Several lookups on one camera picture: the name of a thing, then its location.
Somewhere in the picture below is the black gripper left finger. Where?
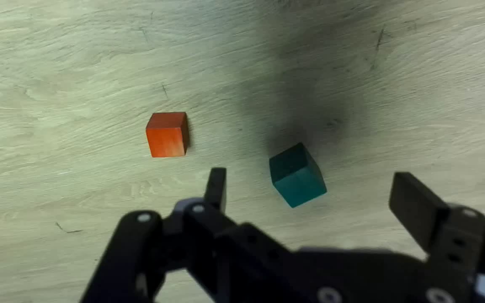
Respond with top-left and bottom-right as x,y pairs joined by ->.
204,167 -> 227,211

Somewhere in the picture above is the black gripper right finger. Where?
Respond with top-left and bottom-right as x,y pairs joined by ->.
389,172 -> 450,251

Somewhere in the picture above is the orange wooden block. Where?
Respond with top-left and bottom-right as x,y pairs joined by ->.
145,112 -> 189,159

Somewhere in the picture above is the green wooden block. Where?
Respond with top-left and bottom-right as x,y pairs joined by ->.
269,144 -> 327,208

